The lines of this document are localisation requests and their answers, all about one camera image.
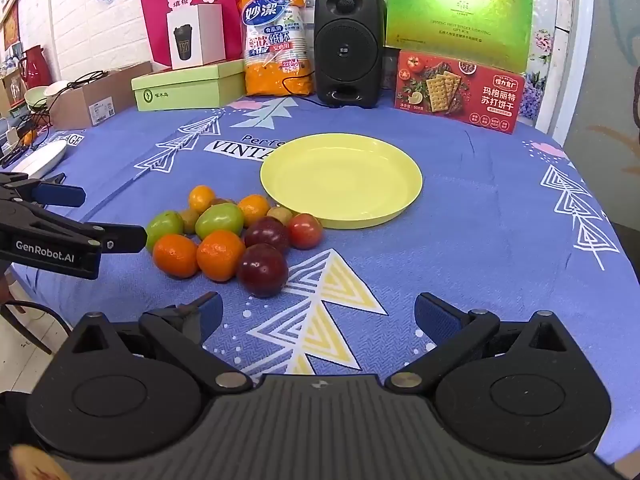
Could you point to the blue printed tablecloth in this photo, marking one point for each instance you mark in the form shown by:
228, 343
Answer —
475, 260

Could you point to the small orange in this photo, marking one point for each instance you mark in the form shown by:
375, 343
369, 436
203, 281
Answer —
253, 208
202, 198

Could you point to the small red plum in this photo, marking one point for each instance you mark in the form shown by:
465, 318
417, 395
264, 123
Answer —
304, 230

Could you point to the yellow plastic plate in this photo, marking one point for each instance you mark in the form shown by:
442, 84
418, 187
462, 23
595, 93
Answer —
345, 175

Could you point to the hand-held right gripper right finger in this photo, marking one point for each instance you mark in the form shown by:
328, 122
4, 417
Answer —
434, 316

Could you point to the black speaker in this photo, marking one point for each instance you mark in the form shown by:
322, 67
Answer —
347, 50

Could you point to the light green lidded box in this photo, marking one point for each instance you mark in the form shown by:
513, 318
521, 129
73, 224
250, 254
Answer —
185, 90

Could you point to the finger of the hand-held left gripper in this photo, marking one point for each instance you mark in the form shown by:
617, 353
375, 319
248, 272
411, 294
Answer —
60, 195
125, 238

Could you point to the white bowl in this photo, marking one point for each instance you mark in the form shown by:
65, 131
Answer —
57, 88

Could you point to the pale green bowl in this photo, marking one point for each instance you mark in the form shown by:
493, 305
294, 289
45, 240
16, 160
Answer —
36, 97

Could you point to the white oblong device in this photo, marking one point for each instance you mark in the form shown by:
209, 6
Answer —
40, 157

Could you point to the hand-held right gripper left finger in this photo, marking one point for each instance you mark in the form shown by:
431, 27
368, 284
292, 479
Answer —
210, 311

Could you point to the large orange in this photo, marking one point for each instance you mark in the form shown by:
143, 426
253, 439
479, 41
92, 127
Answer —
175, 256
220, 255

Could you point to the red cracker box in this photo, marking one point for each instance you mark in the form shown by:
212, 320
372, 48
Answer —
460, 92

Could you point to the brown cardboard box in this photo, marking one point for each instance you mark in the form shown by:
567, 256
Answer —
95, 102

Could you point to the white door frame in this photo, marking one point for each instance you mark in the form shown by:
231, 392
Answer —
570, 35

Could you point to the green apple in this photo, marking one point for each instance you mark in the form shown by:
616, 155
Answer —
164, 226
220, 220

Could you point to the orange paper cup pack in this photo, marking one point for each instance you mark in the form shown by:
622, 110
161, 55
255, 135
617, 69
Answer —
272, 35

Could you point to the dark purple plum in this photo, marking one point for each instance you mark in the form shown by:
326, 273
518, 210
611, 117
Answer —
262, 269
266, 234

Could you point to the red jug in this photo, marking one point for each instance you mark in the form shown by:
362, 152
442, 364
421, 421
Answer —
35, 67

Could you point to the brown kiwi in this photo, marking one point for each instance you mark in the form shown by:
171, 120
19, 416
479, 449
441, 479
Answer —
189, 221
280, 213

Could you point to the shiny green gift box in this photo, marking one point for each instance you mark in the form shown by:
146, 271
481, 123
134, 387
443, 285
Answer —
460, 15

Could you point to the white cup carton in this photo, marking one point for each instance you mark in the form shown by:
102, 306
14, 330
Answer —
195, 35

